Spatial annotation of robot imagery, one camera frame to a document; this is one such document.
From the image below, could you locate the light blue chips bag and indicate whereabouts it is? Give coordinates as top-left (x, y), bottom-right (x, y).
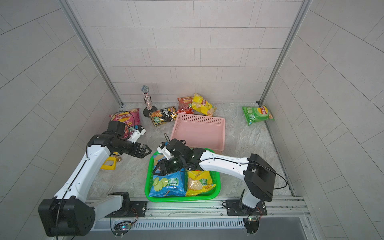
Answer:
top-left (148, 153), bottom-right (187, 198)

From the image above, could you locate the yellow chips bag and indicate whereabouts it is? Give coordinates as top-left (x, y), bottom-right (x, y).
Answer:
top-left (192, 93), bottom-right (216, 117)
top-left (186, 171), bottom-right (216, 197)

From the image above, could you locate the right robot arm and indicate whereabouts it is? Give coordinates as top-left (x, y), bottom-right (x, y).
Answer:
top-left (153, 139), bottom-right (277, 216)

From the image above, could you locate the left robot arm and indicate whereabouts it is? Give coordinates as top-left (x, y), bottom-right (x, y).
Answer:
top-left (38, 134), bottom-right (152, 238)

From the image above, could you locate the magenta chips bag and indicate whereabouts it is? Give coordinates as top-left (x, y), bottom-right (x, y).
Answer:
top-left (109, 108), bottom-right (141, 139)

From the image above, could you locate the pink plastic basket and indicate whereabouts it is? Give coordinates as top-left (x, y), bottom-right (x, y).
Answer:
top-left (171, 114), bottom-right (226, 153)

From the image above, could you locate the green plastic basket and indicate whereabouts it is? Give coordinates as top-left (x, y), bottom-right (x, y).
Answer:
top-left (145, 159), bottom-right (221, 203)

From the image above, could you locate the red chips bag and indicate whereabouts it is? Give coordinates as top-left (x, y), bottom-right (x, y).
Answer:
top-left (177, 97), bottom-right (194, 114)

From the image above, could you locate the green cucumber chips bag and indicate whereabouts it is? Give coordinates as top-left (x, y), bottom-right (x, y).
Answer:
top-left (242, 106), bottom-right (275, 126)

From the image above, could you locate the brass knob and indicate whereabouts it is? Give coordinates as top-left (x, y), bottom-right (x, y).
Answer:
top-left (115, 155), bottom-right (122, 162)

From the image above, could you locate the black snack bag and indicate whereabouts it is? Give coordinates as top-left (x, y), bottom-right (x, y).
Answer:
top-left (150, 106), bottom-right (178, 127)

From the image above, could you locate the glitter microphone on stand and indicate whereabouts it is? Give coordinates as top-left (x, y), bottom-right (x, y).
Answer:
top-left (141, 85), bottom-right (158, 118)

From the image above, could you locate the left circuit board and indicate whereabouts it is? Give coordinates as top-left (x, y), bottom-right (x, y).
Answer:
top-left (110, 220), bottom-right (136, 239)

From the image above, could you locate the circuit board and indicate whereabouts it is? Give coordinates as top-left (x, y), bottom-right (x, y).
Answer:
top-left (243, 218), bottom-right (260, 235)
top-left (110, 220), bottom-right (136, 239)

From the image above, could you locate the right circuit board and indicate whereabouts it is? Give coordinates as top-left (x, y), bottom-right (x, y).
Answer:
top-left (243, 218), bottom-right (260, 235)

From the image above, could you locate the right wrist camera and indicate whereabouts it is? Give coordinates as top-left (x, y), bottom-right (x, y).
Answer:
top-left (157, 142), bottom-right (174, 160)

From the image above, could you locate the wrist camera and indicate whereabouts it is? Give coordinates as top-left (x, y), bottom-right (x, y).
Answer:
top-left (157, 142), bottom-right (174, 160)
top-left (107, 121), bottom-right (146, 144)

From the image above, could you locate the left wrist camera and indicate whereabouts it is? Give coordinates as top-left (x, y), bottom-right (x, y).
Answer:
top-left (107, 121), bottom-right (146, 144)

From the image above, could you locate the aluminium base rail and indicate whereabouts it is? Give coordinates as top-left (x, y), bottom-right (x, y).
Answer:
top-left (92, 196), bottom-right (310, 231)

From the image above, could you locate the left corner aluminium post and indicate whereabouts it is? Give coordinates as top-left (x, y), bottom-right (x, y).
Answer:
top-left (58, 0), bottom-right (124, 107)

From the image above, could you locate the corner aluminium post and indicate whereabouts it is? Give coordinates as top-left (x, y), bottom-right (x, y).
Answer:
top-left (256, 0), bottom-right (312, 107)
top-left (58, 0), bottom-right (124, 107)

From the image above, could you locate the right corner aluminium post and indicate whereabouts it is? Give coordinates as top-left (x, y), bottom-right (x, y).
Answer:
top-left (256, 0), bottom-right (312, 107)

